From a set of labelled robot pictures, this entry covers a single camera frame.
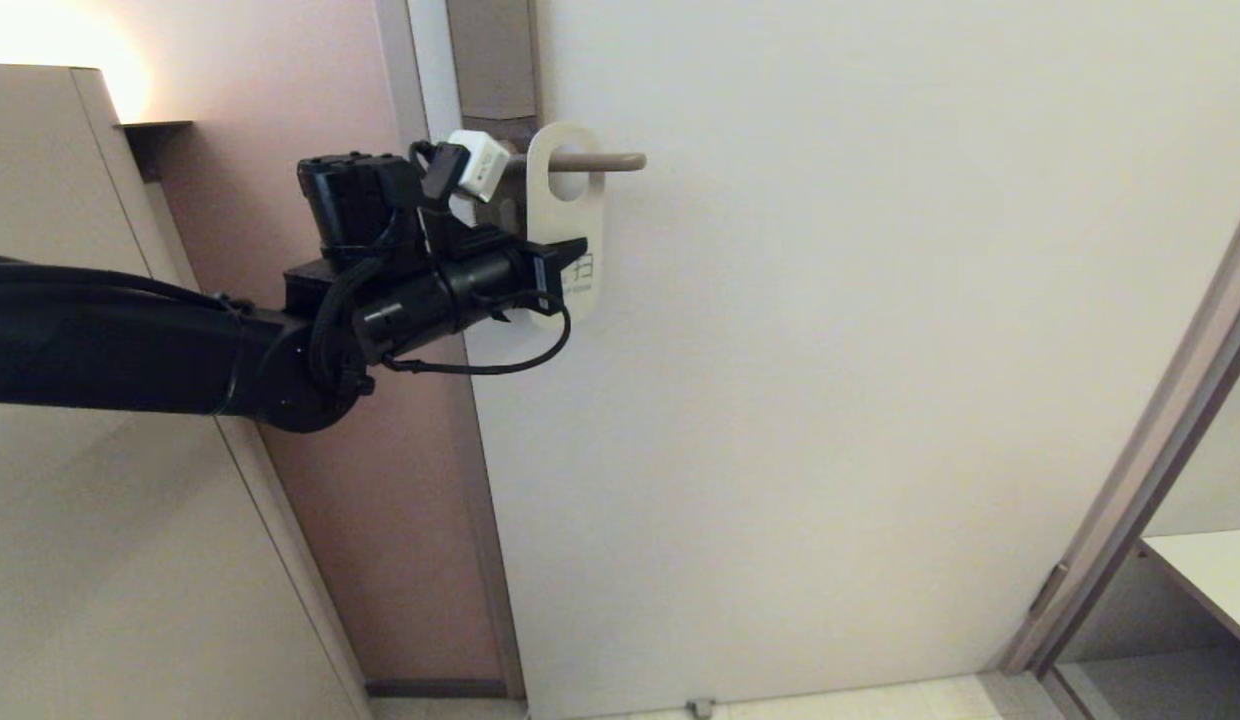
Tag white door hanger sign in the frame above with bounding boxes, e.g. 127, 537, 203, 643
525, 122, 606, 306

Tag grey-brown door lock plate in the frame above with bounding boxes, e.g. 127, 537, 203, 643
445, 0, 541, 241

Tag white room door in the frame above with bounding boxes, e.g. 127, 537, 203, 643
408, 0, 1240, 716

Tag beige cabinet panel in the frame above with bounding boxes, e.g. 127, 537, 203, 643
0, 63, 371, 720

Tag black left camera mount bracket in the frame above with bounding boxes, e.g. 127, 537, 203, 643
415, 140, 529, 269

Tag thin black camera cable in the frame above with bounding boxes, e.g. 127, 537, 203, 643
380, 298, 573, 377

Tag beige lever door handle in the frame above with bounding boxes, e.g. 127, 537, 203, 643
505, 150, 648, 173

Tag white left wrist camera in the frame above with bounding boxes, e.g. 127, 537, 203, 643
447, 130, 511, 201

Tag thick black braided cable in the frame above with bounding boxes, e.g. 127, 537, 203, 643
310, 255, 386, 393

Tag dark wall lamp shelf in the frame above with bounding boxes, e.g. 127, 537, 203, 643
120, 120, 196, 183

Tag dark wall baseboard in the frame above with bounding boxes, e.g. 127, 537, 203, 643
365, 680, 509, 699

